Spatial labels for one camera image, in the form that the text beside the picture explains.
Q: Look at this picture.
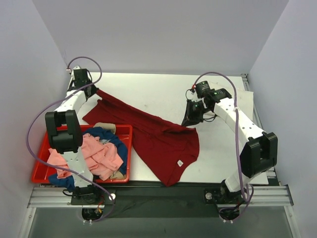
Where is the dark red t-shirt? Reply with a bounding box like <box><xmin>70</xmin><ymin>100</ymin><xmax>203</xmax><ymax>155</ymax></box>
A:
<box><xmin>83</xmin><ymin>90</ymin><xmax>200</xmax><ymax>186</ymax></box>

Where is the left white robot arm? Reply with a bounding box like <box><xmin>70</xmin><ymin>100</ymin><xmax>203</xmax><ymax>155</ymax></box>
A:
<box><xmin>45</xmin><ymin>66</ymin><xmax>101</xmax><ymax>205</ymax></box>

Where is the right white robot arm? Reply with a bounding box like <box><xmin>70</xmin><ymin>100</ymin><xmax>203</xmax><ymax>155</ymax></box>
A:
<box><xmin>182</xmin><ymin>81</ymin><xmax>278</xmax><ymax>203</ymax></box>

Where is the beige t-shirt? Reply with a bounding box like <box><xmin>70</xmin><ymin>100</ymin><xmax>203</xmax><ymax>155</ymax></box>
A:
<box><xmin>94</xmin><ymin>122</ymin><xmax>128</xmax><ymax>180</ymax></box>

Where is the navy blue t-shirt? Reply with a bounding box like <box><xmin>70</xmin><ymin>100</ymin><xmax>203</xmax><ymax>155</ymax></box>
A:
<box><xmin>47</xmin><ymin>127</ymin><xmax>128</xmax><ymax>191</ymax></box>

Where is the pink t-shirt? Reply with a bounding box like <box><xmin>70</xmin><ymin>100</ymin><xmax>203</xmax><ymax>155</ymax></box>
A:
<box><xmin>47</xmin><ymin>133</ymin><xmax>123</xmax><ymax>181</ymax></box>

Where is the red plastic bin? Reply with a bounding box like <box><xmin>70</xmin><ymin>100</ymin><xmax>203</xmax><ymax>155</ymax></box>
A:
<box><xmin>31</xmin><ymin>124</ymin><xmax>133</xmax><ymax>184</ymax></box>

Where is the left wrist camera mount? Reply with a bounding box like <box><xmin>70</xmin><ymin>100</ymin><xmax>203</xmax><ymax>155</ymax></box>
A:
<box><xmin>66</xmin><ymin>65</ymin><xmax>81</xmax><ymax>74</ymax></box>

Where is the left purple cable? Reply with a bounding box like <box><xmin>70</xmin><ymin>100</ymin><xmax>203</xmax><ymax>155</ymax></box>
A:
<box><xmin>26</xmin><ymin>56</ymin><xmax>117</xmax><ymax>223</ymax></box>

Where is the purple cable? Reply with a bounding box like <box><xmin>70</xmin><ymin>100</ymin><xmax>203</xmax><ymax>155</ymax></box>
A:
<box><xmin>194</xmin><ymin>71</ymin><xmax>255</xmax><ymax>221</ymax></box>
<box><xmin>26</xmin><ymin>56</ymin><xmax>117</xmax><ymax>223</ymax></box>

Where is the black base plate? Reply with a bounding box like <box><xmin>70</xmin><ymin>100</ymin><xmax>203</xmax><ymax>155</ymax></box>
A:
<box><xmin>70</xmin><ymin>182</ymin><xmax>244</xmax><ymax>220</ymax></box>

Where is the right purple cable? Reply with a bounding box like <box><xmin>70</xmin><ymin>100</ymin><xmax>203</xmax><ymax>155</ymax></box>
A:
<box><xmin>194</xmin><ymin>71</ymin><xmax>255</xmax><ymax>221</ymax></box>

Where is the aluminium frame rail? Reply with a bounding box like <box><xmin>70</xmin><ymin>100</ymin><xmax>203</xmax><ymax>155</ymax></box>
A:
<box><xmin>250</xmin><ymin>185</ymin><xmax>294</xmax><ymax>207</ymax></box>

